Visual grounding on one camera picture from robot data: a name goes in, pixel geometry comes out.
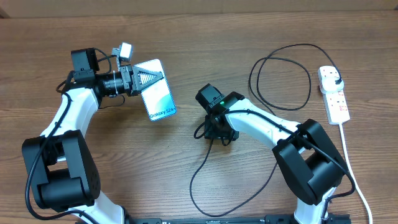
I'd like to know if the white charger plug adapter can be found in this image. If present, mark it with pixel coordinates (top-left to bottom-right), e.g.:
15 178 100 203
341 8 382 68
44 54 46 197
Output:
320 77 345 94

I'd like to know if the Samsung Galaxy smartphone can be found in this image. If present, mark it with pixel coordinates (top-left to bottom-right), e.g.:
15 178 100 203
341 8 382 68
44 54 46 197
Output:
135 59 177 121

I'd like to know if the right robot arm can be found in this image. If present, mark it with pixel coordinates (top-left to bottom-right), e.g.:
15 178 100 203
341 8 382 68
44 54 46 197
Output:
195 84 351 223

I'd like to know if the white power strip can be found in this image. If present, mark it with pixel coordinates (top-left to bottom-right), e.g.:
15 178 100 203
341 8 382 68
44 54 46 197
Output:
318 66 350 125

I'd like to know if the black USB charging cable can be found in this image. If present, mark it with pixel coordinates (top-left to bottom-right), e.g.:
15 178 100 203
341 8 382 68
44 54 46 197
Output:
189 43 344 218

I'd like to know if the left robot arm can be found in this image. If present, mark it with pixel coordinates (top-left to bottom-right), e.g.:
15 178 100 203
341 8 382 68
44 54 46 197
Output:
22 43 165 223

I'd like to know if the white power strip cord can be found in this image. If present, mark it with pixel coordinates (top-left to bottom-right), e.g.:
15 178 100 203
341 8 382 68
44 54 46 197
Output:
338 123 374 224

